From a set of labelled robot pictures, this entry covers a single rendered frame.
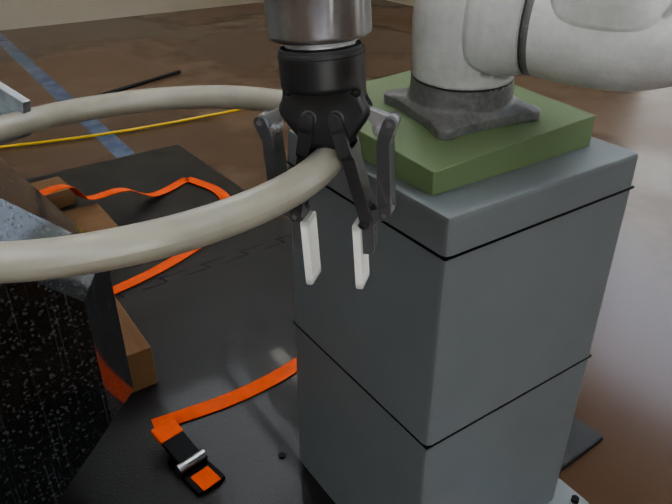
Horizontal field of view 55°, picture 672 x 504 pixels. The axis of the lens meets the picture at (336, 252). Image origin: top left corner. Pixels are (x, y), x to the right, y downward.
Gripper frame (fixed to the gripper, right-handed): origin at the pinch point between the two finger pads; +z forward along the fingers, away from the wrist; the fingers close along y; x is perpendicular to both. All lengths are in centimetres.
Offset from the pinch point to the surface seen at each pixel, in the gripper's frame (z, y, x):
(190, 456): 75, 50, -38
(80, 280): 22, 53, -24
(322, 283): 26.9, 15.2, -38.1
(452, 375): 31.3, -9.3, -22.5
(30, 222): 11, 59, -23
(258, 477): 79, 34, -39
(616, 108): 78, -65, -345
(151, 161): 65, 150, -196
